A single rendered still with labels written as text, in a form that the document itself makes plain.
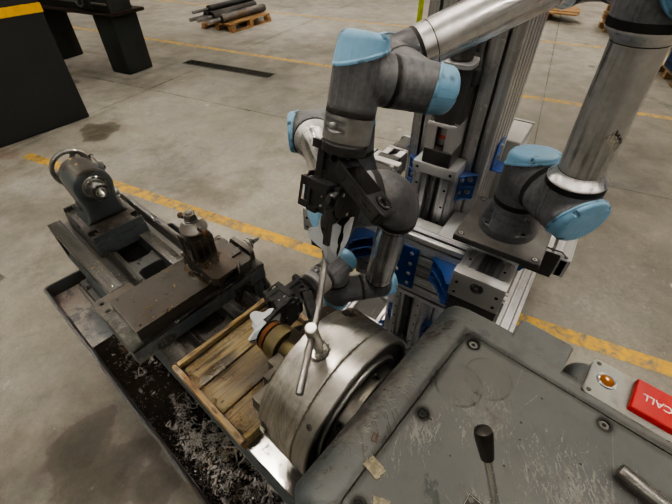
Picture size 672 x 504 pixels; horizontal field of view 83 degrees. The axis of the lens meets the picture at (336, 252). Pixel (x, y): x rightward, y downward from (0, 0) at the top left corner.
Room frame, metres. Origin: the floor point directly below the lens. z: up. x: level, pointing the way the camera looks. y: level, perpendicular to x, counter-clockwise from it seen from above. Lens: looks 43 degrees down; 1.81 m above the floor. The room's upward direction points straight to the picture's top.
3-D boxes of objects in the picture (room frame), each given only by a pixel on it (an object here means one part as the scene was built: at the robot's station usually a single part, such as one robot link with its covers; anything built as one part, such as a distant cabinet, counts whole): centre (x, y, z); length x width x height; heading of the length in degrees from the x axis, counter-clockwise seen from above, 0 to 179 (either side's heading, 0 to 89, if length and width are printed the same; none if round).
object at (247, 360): (0.57, 0.21, 0.89); 0.36 x 0.30 x 0.04; 139
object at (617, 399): (0.27, -0.46, 1.23); 0.13 x 0.08 x 0.05; 49
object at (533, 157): (0.80, -0.47, 1.33); 0.13 x 0.12 x 0.14; 13
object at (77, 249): (0.80, 0.48, 0.77); 1.55 x 0.34 x 0.19; 49
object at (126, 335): (0.83, 0.50, 0.90); 0.47 x 0.30 x 0.06; 139
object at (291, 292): (0.62, 0.11, 1.08); 0.12 x 0.09 x 0.08; 138
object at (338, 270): (0.74, 0.00, 1.07); 0.11 x 0.08 x 0.09; 138
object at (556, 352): (0.37, -0.35, 1.24); 0.09 x 0.08 x 0.03; 49
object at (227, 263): (0.84, 0.40, 0.99); 0.20 x 0.10 x 0.05; 49
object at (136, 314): (0.81, 0.46, 0.95); 0.43 x 0.17 x 0.05; 139
